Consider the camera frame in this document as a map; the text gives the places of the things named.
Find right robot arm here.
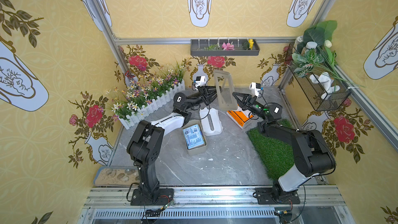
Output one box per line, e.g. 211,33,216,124
232,92,336,204

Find black wire wall basket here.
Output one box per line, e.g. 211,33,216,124
289,65,351,112

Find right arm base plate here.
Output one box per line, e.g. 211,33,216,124
253,187,301,205

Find green artificial grass mat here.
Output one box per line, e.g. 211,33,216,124
246,128,294,181

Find orange tissue box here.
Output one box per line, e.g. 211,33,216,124
227,110,254,129

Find beige tissue box base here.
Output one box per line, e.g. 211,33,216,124
182,120,207,156

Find green leafy artificial plant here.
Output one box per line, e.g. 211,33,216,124
292,20,360,87

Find white picket fence flower planter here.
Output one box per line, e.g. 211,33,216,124
107,62,188,129

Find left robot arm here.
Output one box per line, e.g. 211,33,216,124
126,86,222,202

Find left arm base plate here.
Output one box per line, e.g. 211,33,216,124
130,188,174,206

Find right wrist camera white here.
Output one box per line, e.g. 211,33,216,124
249,83,262,97

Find beige tissue box lid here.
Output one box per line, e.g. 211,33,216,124
214,70,238,111

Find tray of sand and stones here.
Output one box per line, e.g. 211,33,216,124
93,167,140,187

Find grey wall shelf tray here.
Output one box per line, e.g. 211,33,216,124
190,38,260,57

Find pink flower on shelf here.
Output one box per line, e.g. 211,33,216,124
221,43,235,51

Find yellow figure on shelf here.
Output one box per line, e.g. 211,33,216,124
248,39,254,50

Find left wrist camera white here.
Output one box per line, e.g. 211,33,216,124
193,76,207,88

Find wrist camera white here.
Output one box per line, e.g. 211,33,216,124
193,76,207,88
249,83,262,97

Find white cloth in basket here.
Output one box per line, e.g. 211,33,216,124
309,72,340,100

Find white tissue box lid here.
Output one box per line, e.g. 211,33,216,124
199,108,223,136

